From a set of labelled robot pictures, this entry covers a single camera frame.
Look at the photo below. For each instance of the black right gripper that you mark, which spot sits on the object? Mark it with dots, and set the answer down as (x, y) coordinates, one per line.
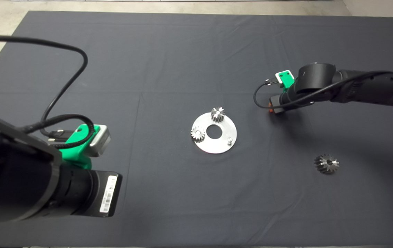
(278, 100)

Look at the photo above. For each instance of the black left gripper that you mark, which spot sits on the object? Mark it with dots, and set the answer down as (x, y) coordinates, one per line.
(101, 193)

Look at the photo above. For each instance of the large steel gear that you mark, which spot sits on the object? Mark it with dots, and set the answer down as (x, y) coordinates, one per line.
(326, 164)

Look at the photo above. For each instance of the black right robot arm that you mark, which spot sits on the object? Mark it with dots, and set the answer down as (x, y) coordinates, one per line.
(355, 88)

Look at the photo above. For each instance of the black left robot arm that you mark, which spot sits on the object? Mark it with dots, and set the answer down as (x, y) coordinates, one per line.
(10, 179)

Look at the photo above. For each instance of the small silver steel gear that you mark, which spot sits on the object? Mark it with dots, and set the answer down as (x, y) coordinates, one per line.
(218, 114)
(198, 134)

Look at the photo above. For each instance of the round metal plate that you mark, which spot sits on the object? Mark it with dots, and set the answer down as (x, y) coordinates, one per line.
(213, 146)

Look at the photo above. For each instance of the dark grey table cloth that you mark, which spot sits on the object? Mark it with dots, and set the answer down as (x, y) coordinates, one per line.
(182, 51)

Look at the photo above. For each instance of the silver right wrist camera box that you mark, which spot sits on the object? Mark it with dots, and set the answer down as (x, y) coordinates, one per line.
(278, 78)

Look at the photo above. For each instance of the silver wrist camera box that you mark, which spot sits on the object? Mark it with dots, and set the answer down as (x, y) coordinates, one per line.
(278, 78)
(101, 141)

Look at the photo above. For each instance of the green right wrist camera mount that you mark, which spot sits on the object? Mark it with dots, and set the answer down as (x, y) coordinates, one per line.
(288, 81)

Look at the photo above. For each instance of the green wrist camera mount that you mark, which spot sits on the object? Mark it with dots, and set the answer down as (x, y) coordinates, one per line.
(76, 151)
(288, 81)

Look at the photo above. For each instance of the green left wrist camera mount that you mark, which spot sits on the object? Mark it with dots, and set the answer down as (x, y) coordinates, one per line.
(76, 151)

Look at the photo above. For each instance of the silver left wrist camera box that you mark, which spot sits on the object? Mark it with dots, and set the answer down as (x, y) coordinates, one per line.
(101, 141)

